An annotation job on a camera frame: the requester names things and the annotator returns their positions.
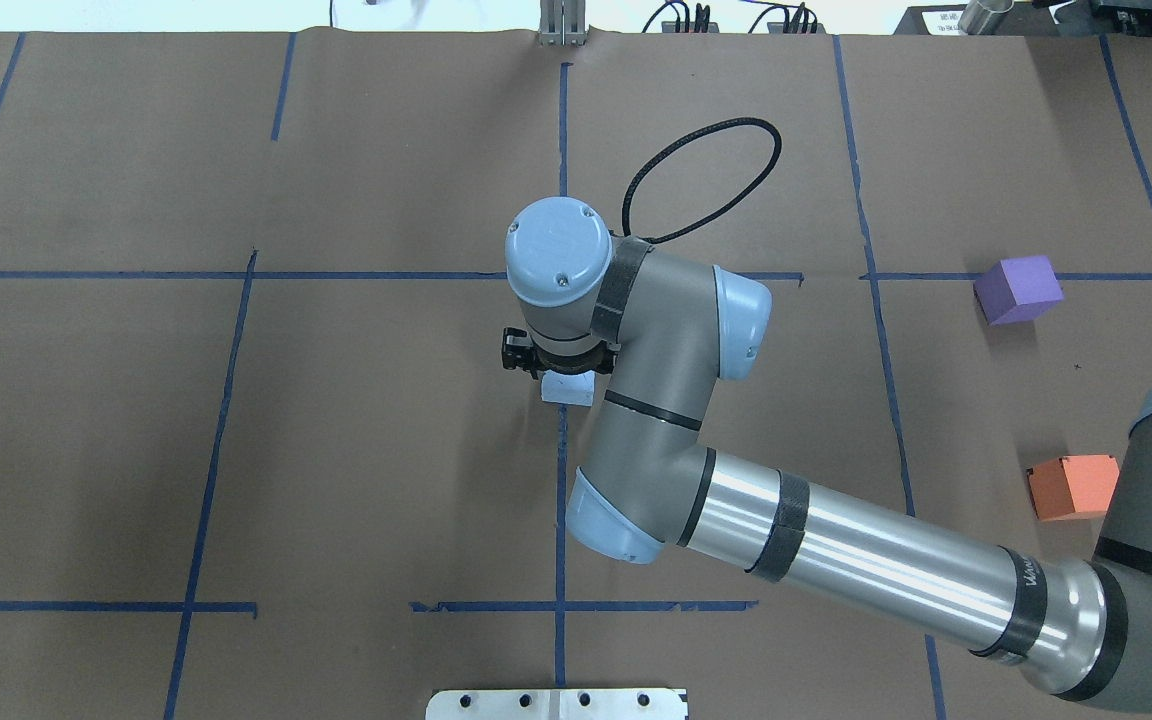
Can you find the light blue foam block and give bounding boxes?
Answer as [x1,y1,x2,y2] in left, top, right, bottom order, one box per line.
[540,372,596,407]

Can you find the metal cup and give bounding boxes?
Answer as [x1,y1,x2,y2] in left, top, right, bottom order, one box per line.
[957,0,1015,36]

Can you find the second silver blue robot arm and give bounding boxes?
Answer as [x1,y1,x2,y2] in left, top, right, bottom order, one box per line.
[502,197,1152,714]

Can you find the purple foam block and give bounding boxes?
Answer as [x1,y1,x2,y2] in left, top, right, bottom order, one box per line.
[973,255,1064,325]

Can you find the aluminium frame post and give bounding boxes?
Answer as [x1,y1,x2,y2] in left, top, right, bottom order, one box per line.
[538,0,589,47]

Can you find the orange foam block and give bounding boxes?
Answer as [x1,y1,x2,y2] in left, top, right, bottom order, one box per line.
[1025,454,1120,521]

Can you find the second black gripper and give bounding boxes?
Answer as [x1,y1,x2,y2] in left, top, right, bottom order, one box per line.
[500,327,620,379]

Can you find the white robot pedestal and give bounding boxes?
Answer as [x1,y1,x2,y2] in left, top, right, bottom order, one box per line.
[425,687,691,719]

